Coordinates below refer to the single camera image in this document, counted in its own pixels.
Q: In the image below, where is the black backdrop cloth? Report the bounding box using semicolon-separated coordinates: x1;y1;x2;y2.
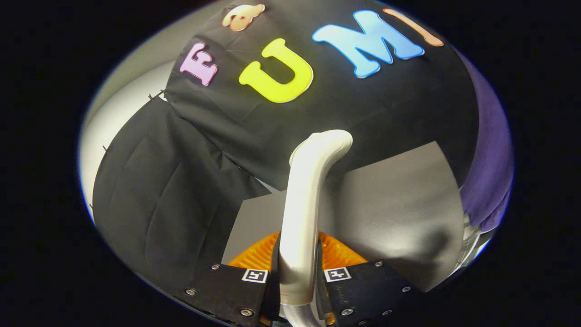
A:
91;0;482;293

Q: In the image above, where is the purple corduroy jacket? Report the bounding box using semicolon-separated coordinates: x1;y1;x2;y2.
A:
455;49;515;234

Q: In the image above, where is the white garment steamer head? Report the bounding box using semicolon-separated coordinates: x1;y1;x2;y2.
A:
278;130;353;306

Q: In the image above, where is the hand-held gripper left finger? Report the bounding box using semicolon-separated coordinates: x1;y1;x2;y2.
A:
175;232;282;327

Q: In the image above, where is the grey cabinet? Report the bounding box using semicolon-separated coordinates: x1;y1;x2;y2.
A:
221;141;465;292

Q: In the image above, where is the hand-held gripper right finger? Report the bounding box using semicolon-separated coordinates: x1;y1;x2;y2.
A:
315;232;425;327

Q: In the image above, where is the translucent steamer hose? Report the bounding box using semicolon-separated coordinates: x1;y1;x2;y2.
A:
281;302;319;327

